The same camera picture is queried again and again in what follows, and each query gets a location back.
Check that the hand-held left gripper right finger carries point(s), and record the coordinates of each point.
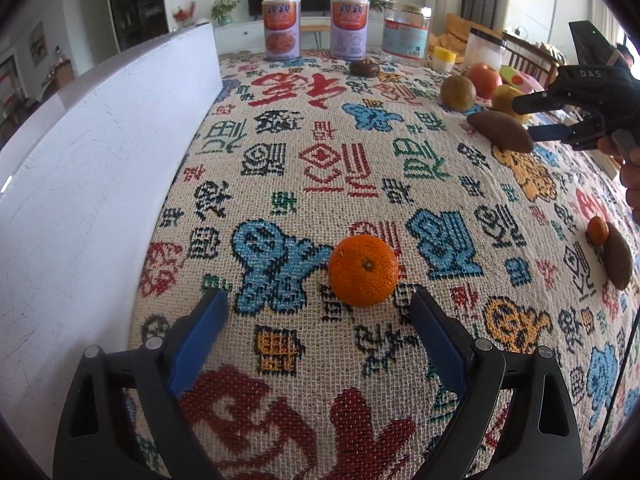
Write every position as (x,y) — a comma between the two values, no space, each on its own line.
(437,345)

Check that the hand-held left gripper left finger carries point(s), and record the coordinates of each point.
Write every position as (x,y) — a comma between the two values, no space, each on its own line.
(200,340)

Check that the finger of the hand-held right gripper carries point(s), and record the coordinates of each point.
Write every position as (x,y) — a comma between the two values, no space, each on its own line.
(542,102)
(550,133)

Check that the yellow apple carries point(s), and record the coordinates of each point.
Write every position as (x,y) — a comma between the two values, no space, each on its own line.
(504,100)

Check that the brown sweet potato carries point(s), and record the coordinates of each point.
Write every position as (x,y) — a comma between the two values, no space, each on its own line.
(619,260)
(500,131)

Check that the brown round pear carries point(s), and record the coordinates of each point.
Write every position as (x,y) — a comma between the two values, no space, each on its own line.
(456,92)

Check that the small dark orange mandarin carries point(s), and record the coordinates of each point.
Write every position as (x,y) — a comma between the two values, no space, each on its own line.
(597,230)

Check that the white cardboard box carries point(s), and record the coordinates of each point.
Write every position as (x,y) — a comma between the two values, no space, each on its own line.
(100,185)

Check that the person's right hand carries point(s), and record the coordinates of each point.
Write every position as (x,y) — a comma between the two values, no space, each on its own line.
(631,180)

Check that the pink and green toy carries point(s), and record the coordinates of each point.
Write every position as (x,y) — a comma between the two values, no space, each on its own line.
(520,79)

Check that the wooden chair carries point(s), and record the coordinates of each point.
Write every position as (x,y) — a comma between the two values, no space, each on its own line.
(530,60)

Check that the red apple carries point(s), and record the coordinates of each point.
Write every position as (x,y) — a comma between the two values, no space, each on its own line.
(486,79)

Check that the yellow lid cup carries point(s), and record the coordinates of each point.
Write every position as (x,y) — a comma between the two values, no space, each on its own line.
(444,59)

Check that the brown paper bags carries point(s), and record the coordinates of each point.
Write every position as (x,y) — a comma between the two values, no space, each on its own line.
(457,30)

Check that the clear glass jar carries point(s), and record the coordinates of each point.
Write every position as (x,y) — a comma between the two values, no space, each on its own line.
(406,35)

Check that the dark brown dried fruit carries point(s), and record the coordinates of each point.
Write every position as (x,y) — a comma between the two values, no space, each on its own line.
(364,68)

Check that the printed woven tablecloth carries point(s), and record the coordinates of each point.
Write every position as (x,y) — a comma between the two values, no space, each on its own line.
(350,170)

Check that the red label tin can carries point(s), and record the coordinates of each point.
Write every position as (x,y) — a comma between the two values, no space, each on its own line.
(350,27)
(281,27)

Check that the wooden bench stool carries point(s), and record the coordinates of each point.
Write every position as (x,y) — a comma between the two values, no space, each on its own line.
(315,27)

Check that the dining table with chairs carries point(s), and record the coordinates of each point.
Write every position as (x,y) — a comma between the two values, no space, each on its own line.
(59,72)

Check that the white television cabinet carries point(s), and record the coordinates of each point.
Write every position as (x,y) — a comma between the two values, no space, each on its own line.
(240,35)

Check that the red flower bouquet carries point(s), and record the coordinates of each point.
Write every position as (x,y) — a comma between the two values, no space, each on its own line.
(184,14)

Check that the dark glass cabinet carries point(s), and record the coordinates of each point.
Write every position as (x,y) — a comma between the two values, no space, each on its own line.
(137,5)

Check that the framed wall picture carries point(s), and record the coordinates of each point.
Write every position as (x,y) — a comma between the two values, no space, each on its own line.
(37,44)

